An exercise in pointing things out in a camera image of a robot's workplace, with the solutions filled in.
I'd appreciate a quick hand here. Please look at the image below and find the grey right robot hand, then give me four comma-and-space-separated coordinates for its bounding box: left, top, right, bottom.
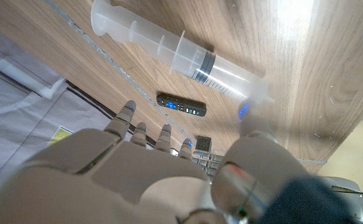
0, 100, 362, 224

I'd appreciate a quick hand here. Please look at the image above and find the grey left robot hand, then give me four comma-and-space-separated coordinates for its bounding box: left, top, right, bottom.
191, 150, 229, 183

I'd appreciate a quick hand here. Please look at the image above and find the large clear plastic syringe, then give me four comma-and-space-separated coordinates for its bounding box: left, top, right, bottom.
90, 0, 275, 105

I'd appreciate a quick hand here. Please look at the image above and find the black TV remote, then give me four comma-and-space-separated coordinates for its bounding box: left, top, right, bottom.
155, 92, 208, 118

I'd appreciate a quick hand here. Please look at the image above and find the small grey cube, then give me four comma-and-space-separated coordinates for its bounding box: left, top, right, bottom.
196, 135, 213, 153

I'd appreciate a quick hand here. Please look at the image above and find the printed window backdrop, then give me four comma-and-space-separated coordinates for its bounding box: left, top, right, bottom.
0, 21, 176, 206

